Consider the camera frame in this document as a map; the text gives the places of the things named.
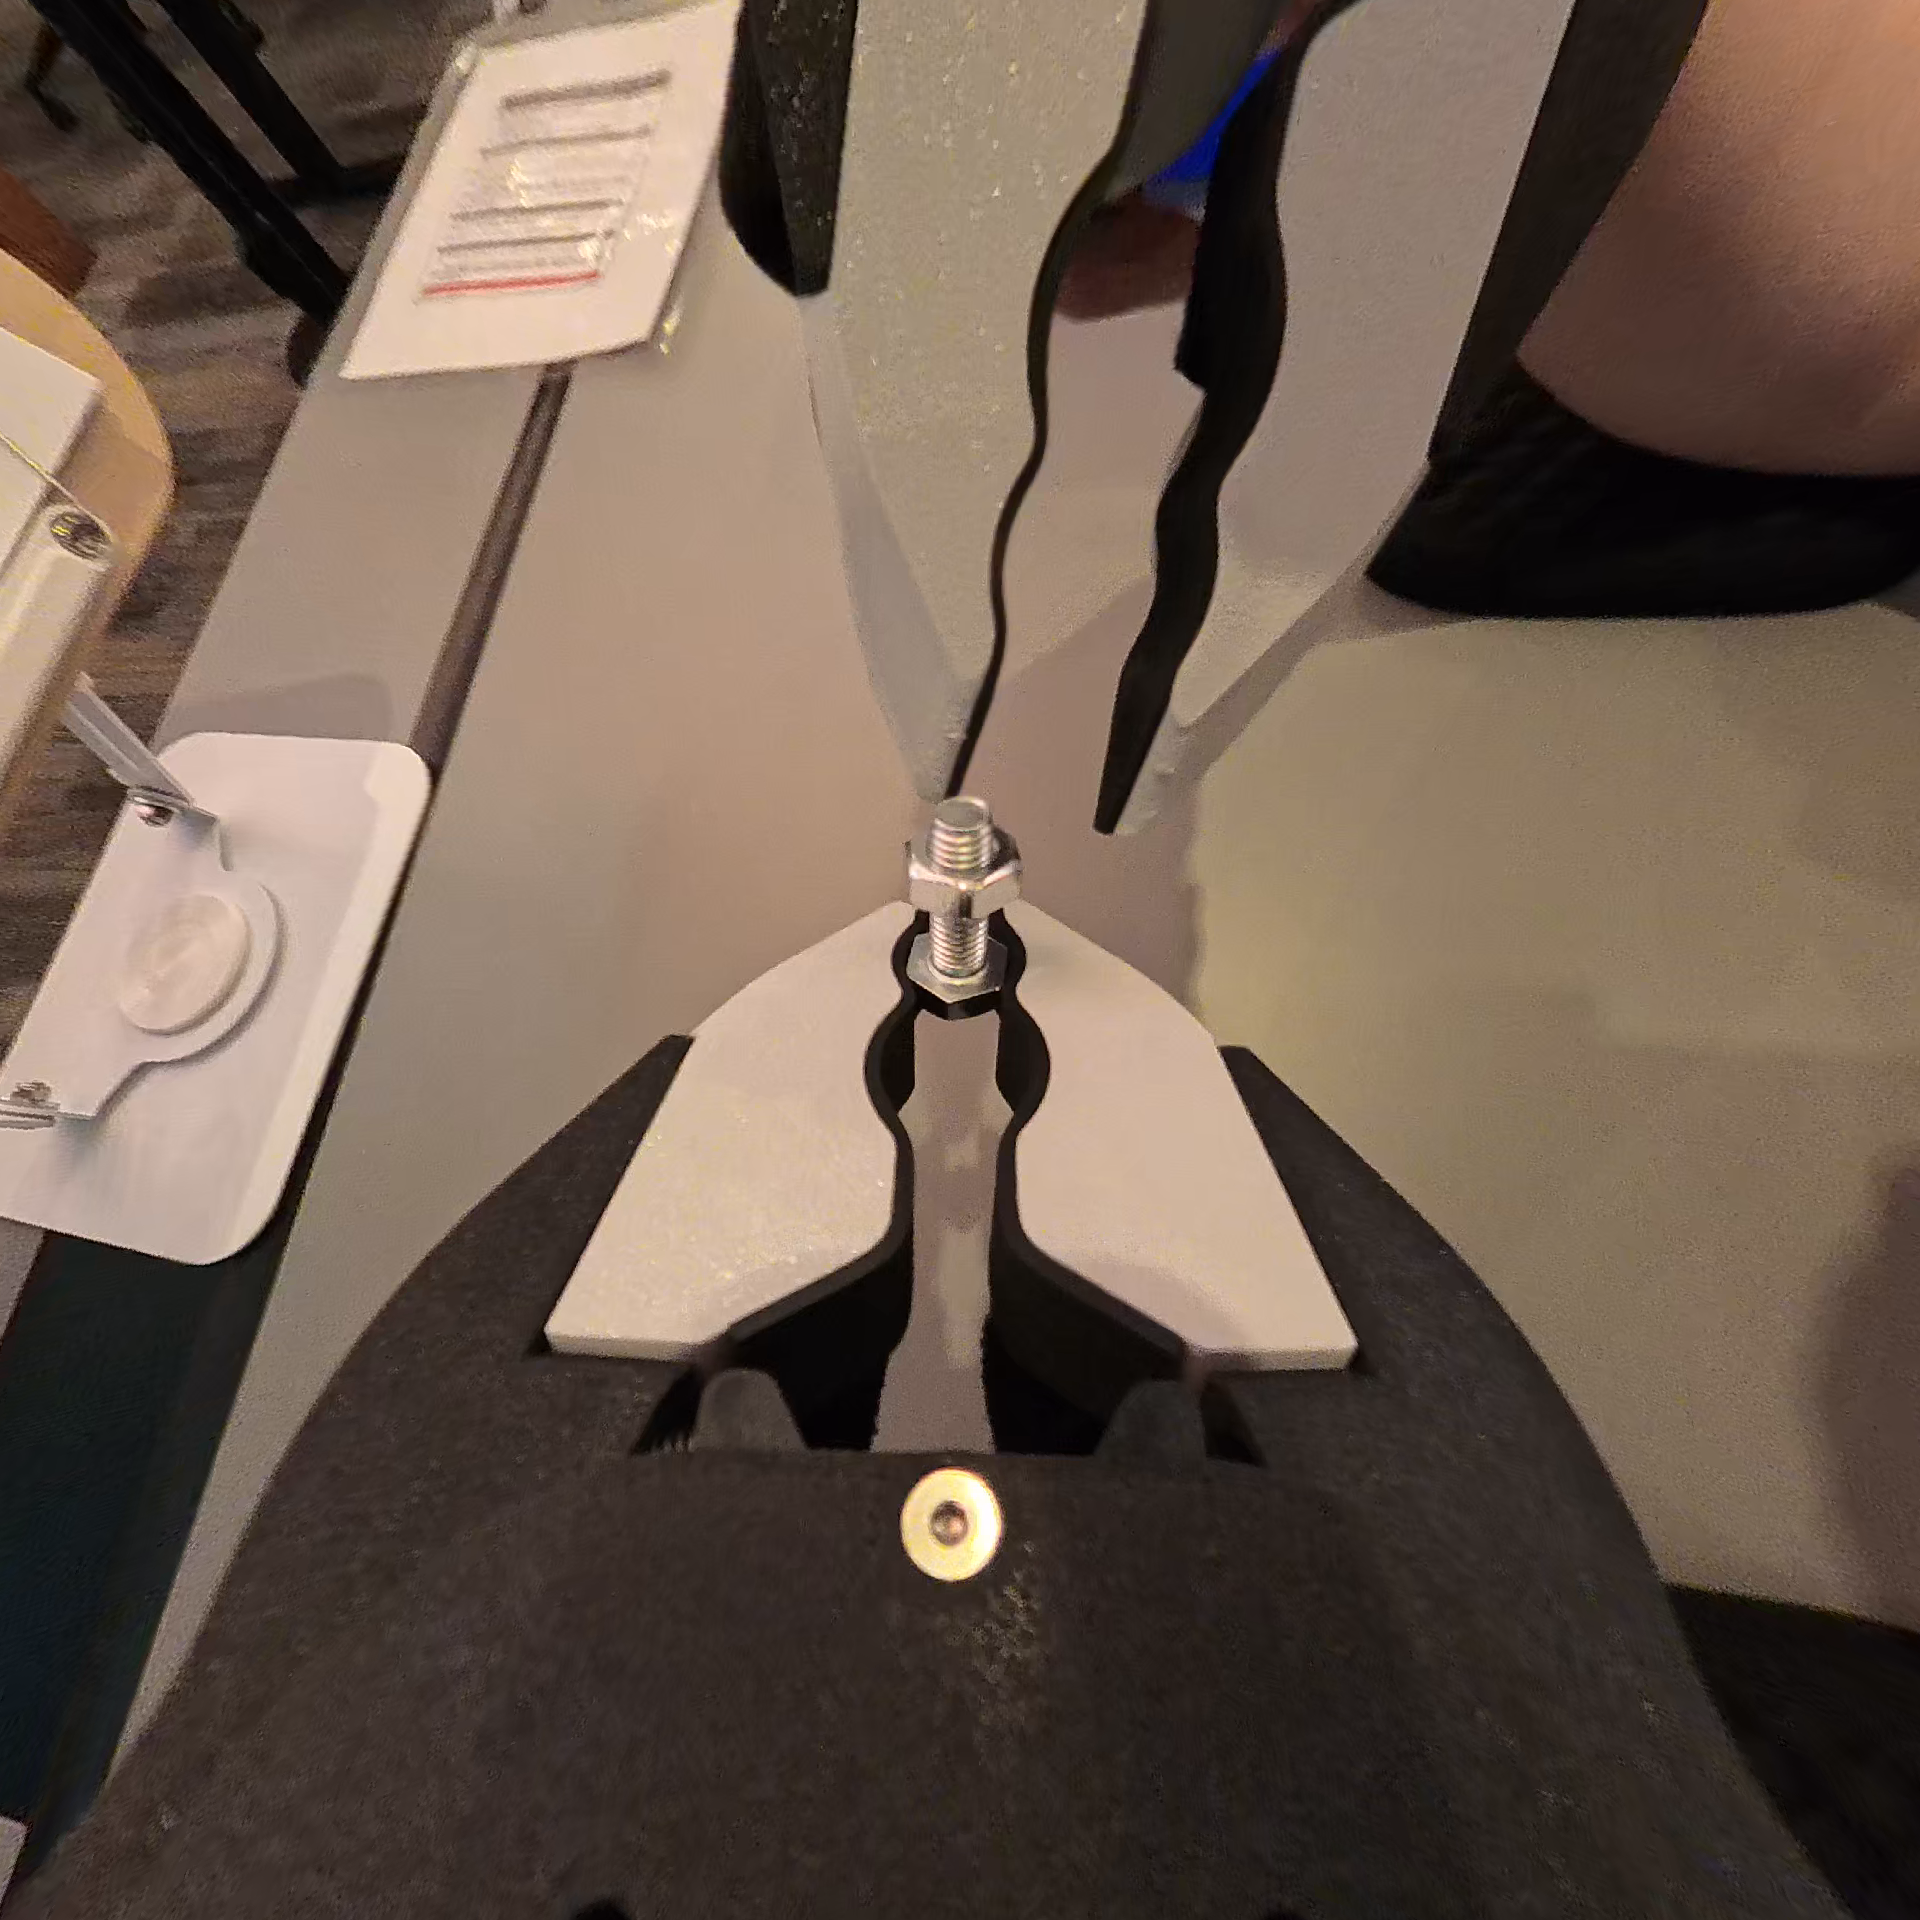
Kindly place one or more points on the black metal rolling stand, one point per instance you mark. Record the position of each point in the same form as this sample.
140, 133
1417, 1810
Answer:
211, 135

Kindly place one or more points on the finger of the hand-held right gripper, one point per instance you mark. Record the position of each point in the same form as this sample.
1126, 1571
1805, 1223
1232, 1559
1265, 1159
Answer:
930, 301
1381, 301

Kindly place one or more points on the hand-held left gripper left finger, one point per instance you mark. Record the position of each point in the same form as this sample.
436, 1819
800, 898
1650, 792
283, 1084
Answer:
733, 1186

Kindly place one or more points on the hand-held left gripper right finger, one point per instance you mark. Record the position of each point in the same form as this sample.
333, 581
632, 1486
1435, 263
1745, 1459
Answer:
1170, 1186

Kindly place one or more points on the person's right forearm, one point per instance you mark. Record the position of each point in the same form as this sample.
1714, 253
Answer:
1756, 224

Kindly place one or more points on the wooden beam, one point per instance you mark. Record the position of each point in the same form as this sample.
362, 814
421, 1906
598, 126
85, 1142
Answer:
37, 240

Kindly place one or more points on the silver hex nut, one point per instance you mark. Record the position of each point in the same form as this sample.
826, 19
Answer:
961, 883

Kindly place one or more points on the white paper sheet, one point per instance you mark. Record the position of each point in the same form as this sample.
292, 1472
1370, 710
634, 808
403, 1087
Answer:
556, 181

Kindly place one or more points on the instruction board on stand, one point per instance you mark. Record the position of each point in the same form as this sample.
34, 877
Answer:
37, 452

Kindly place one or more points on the person's right hand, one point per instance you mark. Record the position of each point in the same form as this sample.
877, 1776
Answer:
1131, 270

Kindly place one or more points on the blue plastic bin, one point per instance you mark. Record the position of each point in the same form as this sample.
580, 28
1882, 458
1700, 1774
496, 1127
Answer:
1213, 135

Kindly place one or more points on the silver hex bolt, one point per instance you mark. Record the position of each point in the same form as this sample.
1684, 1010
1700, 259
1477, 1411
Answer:
961, 950

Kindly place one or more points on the wooden document stand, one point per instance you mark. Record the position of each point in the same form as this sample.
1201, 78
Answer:
269, 932

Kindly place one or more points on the black elbow rest pad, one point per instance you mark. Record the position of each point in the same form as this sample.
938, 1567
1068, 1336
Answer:
1576, 541

